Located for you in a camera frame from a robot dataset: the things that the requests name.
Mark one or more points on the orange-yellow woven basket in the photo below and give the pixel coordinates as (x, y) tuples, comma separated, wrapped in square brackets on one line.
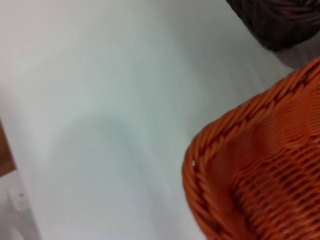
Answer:
[(265, 175)]

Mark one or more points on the dark brown woven basket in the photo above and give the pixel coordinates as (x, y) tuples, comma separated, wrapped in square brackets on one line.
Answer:
[(277, 22)]

